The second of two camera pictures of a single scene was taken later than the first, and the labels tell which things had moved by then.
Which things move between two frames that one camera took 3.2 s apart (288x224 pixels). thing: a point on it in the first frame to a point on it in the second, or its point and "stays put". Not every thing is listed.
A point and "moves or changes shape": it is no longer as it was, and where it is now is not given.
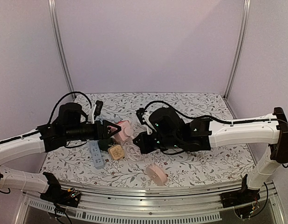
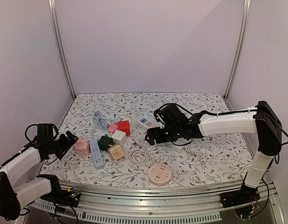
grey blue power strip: [97, 154] stays put
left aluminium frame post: [52, 9] stays put
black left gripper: [104, 134] to [66, 143]
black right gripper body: [147, 142] to [155, 134]
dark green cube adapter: [104, 143] stays put
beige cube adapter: [116, 151] stays put
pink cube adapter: [126, 132] to [82, 147]
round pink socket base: [156, 175] moves or changes shape
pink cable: [133, 153] to [147, 157]
